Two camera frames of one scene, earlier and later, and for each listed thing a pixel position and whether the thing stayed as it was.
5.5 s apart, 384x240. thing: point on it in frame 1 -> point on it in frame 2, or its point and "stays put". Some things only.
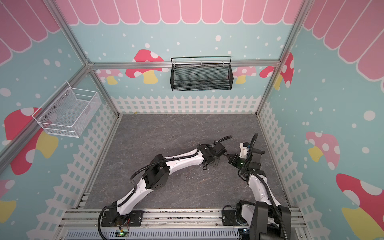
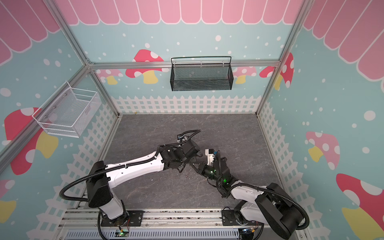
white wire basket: x=69 y=112 stays put
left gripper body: x=215 y=162 -> x=188 y=161
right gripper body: x=235 y=159 -> x=218 y=159
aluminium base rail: x=185 y=224 stays put
